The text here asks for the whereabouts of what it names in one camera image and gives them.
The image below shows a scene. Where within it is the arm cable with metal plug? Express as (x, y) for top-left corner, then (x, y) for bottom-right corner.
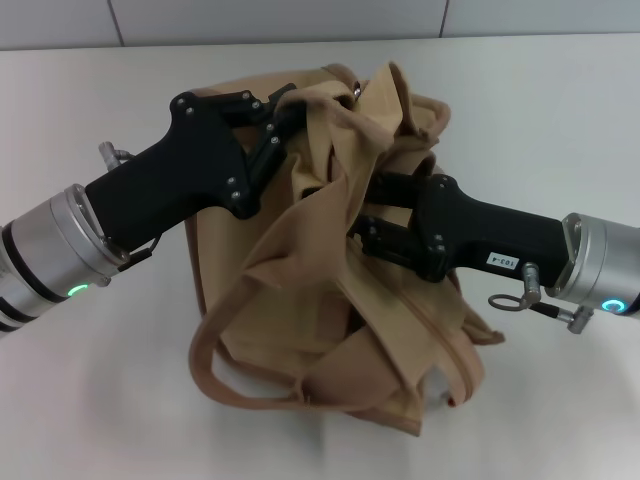
(488, 262), (597, 336)
(97, 141), (162, 274)

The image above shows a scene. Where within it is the khaki canvas food bag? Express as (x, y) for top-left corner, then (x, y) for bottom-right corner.
(183, 60), (507, 437)

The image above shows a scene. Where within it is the right arm cable with metal plug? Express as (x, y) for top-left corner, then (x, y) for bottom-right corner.
(488, 262), (597, 336)

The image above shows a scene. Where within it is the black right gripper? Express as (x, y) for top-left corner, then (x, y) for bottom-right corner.
(349, 171), (575, 292)

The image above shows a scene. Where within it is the left arm cable with metal plug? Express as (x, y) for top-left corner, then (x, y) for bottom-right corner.
(97, 141), (162, 274)

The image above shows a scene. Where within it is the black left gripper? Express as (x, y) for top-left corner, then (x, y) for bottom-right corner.
(84, 82), (304, 252)

